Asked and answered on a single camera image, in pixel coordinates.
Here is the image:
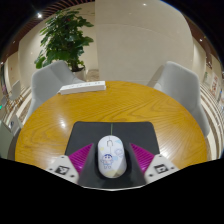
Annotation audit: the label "grey shell chair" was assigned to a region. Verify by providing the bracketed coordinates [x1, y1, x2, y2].
[146, 60, 211, 138]
[24, 59, 86, 123]

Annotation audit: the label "white power strip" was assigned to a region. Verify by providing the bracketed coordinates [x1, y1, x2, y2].
[57, 80, 107, 96]

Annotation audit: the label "small grey chair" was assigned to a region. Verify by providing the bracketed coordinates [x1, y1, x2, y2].
[8, 79, 23, 101]

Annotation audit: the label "black mouse pad green lines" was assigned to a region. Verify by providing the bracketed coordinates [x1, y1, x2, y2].
[64, 120, 161, 190]

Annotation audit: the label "white cartoon-print computer mouse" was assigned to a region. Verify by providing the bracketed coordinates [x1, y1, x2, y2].
[96, 134, 128, 179]

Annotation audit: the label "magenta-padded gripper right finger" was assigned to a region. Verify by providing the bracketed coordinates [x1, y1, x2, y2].
[129, 142, 179, 185]

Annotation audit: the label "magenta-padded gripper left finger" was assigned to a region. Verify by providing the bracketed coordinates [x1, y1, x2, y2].
[45, 143, 95, 185]

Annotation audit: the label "potted green leafy plant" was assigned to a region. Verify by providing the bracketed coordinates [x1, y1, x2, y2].
[34, 8, 95, 81]

